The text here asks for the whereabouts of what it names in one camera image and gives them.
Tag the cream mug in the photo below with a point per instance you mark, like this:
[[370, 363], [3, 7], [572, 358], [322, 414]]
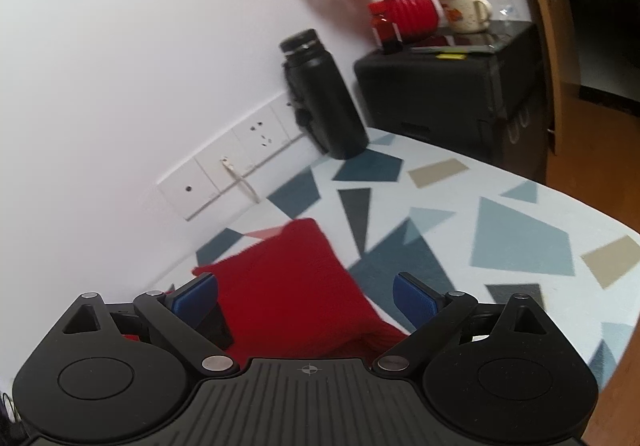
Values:
[[462, 13]]

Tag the black tablet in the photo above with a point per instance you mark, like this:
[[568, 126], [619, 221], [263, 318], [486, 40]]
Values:
[[460, 43]]

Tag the clear glass cup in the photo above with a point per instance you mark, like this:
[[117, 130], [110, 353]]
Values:
[[505, 8]]

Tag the black insulated bottle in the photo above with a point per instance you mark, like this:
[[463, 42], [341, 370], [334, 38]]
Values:
[[325, 101]]

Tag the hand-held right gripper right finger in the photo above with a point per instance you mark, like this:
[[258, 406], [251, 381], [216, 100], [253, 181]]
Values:
[[415, 298]]

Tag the white wall socket panel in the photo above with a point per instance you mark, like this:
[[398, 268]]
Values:
[[210, 181]]

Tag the small red bottle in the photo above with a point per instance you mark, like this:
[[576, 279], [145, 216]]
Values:
[[386, 31]]

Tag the yellow sticky note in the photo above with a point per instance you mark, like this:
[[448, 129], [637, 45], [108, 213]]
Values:
[[450, 56]]

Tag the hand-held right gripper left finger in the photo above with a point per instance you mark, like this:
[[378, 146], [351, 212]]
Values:
[[195, 298]]

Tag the wooden door frame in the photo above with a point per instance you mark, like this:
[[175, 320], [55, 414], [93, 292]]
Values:
[[550, 51]]

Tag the black storage case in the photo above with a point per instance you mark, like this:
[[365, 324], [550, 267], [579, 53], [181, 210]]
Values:
[[440, 96]]

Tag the red beige black knit sweater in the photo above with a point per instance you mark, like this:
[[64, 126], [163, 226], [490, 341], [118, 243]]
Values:
[[290, 286]]

